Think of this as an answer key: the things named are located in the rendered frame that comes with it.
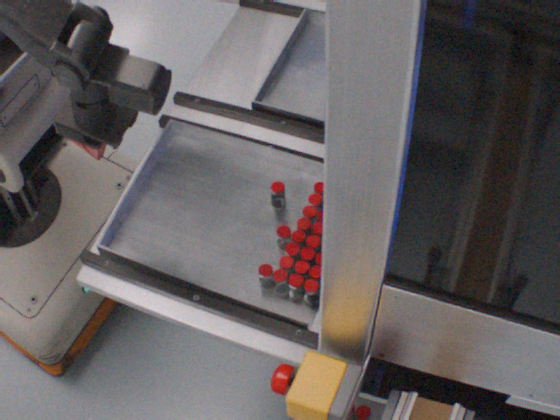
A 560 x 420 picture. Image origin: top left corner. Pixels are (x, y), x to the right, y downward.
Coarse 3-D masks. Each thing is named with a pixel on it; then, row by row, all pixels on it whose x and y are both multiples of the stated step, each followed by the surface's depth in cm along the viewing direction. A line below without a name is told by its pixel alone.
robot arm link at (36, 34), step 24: (0, 0) 69; (24, 0) 71; (48, 0) 73; (0, 24) 72; (24, 24) 71; (48, 24) 73; (72, 24) 76; (96, 24) 77; (24, 48) 75; (48, 48) 74; (72, 48) 75; (96, 48) 77
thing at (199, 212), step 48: (192, 144) 126; (240, 144) 122; (144, 192) 121; (192, 192) 120; (240, 192) 120; (288, 192) 120; (144, 240) 116; (192, 240) 115; (240, 240) 115; (192, 288) 109; (240, 288) 111
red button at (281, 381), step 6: (282, 366) 90; (288, 366) 90; (294, 366) 91; (276, 372) 89; (282, 372) 89; (288, 372) 89; (294, 372) 91; (276, 378) 89; (282, 378) 89; (288, 378) 89; (270, 384) 90; (276, 384) 89; (282, 384) 89; (288, 384) 90; (276, 390) 89; (282, 390) 89; (288, 390) 91
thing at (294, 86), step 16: (304, 16) 139; (320, 16) 139; (304, 32) 140; (320, 32) 140; (288, 48) 136; (304, 48) 137; (320, 48) 137; (272, 64) 131; (288, 64) 135; (304, 64) 135; (320, 64) 135; (272, 80) 132; (288, 80) 133; (304, 80) 133; (320, 80) 133; (256, 96) 127; (272, 96) 131; (288, 96) 131; (304, 96) 131; (320, 96) 130; (272, 112) 126; (288, 112) 125; (304, 112) 128; (320, 112) 128
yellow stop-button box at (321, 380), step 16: (304, 368) 88; (320, 368) 88; (336, 368) 88; (352, 368) 87; (304, 384) 87; (320, 384) 86; (336, 384) 86; (352, 384) 86; (288, 400) 86; (304, 400) 85; (320, 400) 85; (336, 400) 85; (304, 416) 89; (320, 416) 87; (336, 416) 84
